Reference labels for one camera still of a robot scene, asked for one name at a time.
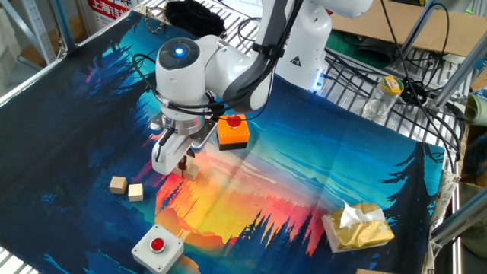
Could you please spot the white box with red print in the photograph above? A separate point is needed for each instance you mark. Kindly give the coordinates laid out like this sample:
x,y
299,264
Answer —
x,y
108,9

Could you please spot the pale green roll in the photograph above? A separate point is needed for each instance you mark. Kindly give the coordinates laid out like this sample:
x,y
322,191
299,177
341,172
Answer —
x,y
477,110

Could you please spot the white printed paper sheet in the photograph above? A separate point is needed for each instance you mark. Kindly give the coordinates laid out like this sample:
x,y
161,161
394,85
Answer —
x,y
243,7

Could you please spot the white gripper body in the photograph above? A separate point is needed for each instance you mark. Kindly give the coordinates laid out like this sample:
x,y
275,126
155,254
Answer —
x,y
171,156

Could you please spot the silver camera box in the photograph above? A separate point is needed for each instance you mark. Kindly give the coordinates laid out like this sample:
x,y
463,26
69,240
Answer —
x,y
203,133

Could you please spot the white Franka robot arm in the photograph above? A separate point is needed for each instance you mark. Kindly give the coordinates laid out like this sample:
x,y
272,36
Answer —
x,y
179,87

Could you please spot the flat brown cardboard sheet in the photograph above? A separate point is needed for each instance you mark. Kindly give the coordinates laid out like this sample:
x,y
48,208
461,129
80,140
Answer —
x,y
456,34

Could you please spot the brown cardboard scrap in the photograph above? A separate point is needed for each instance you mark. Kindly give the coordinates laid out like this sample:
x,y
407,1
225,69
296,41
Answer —
x,y
373,271

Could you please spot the black power adapter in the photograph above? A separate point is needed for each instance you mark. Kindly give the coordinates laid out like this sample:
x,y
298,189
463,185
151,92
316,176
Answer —
x,y
412,91

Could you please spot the orange box with red button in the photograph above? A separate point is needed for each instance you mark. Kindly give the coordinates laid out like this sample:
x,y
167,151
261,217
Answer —
x,y
236,137

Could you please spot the clear jar with yellow lid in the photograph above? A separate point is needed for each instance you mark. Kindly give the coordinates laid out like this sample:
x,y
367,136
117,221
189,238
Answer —
x,y
380,100

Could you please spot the gold tissue pack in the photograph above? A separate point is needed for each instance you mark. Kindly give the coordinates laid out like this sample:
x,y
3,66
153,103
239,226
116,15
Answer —
x,y
361,232

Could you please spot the colourful forest print cloth mat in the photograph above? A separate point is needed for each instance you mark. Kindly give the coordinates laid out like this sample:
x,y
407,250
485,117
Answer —
x,y
304,171

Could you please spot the white patterned cloth strip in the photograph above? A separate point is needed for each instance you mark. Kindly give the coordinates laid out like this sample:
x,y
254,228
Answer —
x,y
443,198

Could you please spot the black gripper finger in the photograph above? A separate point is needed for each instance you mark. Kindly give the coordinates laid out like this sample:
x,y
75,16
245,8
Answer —
x,y
182,163
190,153

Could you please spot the aluminium profile bar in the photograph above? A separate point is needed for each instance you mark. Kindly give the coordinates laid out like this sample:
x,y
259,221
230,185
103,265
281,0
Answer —
x,y
418,30
460,70
460,218

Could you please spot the dark green board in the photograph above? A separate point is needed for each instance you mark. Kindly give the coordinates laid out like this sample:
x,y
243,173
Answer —
x,y
342,47

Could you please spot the white box with red button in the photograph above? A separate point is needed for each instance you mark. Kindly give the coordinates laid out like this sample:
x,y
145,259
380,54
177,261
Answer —
x,y
167,255

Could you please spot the black fluffy duster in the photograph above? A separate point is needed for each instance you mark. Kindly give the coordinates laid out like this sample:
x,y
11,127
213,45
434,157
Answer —
x,y
194,19

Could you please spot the blue metal post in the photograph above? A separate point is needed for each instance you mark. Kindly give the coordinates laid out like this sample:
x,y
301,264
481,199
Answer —
x,y
62,23

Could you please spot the grey perforated shelf frame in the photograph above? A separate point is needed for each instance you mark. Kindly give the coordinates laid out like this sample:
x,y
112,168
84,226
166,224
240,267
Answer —
x,y
38,30

